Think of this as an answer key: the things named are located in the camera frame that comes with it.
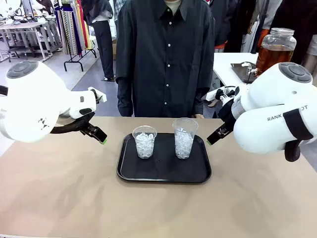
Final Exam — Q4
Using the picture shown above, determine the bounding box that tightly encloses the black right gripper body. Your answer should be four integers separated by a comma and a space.
217, 99, 236, 126

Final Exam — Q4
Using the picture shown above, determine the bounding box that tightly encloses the tall clear plastic cup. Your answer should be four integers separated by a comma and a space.
172, 118, 199, 160

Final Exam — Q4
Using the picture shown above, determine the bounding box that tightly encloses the short clear plastic cup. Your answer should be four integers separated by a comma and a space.
132, 125, 158, 160

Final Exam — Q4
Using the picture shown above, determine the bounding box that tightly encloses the glass drink dispenser jar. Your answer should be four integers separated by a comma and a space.
246, 27, 297, 76

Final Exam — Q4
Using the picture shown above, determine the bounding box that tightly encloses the person's left forearm dark sleeve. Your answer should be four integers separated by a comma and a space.
193, 84, 211, 117

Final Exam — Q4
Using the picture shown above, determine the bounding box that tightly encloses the person's right forearm dark sleeve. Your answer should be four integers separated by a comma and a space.
116, 76, 136, 117

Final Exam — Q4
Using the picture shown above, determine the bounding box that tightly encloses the dark metal drip tray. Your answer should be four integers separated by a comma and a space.
230, 61, 260, 84

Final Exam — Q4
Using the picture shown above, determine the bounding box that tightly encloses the white side table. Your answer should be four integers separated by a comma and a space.
213, 52, 260, 87

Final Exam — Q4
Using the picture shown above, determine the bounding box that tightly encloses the black plastic serving tray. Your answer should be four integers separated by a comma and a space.
116, 133, 212, 184

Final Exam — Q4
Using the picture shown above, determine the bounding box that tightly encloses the black garment rack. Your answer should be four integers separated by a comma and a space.
53, 0, 98, 72

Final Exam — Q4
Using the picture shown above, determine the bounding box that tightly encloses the person in dark shirt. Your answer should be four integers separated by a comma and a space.
115, 0, 215, 119

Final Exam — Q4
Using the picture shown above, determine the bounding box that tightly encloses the mannequin in dark trousers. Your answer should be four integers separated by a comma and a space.
81, 0, 117, 81

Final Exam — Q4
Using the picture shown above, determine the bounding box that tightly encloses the bystander in dark coat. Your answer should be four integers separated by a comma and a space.
211, 0, 261, 53

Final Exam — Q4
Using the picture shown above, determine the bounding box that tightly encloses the blue hanging fabric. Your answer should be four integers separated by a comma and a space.
73, 7, 82, 57

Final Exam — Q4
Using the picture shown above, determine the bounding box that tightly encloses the yellow hanging fabric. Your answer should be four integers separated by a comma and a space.
79, 0, 91, 50

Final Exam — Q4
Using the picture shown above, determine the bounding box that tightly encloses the patterned hanging fabric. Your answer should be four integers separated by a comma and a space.
60, 4, 75, 55

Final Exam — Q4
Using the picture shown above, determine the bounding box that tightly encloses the bystander in grey shirt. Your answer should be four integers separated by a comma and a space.
249, 0, 282, 33

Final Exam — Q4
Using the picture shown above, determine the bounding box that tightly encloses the bystander in black jacket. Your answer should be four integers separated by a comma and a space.
269, 0, 317, 66

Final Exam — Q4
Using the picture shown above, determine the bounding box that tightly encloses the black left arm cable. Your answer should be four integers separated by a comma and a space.
0, 85, 97, 135

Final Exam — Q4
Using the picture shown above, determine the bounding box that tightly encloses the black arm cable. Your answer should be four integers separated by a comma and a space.
0, 85, 97, 135
284, 139, 302, 162

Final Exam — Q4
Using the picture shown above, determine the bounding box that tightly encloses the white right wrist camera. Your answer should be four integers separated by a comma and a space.
206, 85, 240, 102

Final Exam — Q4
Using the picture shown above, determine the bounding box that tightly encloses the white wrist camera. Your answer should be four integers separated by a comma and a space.
88, 86, 107, 105
206, 85, 240, 102

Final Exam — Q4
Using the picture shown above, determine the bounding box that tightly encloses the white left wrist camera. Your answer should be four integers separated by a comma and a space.
88, 86, 107, 105

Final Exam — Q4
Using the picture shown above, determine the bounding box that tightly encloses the black strap on arm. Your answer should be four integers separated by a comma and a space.
283, 108, 315, 141

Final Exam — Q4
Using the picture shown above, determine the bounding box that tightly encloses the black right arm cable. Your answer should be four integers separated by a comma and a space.
284, 139, 302, 162

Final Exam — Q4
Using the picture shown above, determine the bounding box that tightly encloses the white frame workbench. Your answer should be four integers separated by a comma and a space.
0, 22, 54, 62

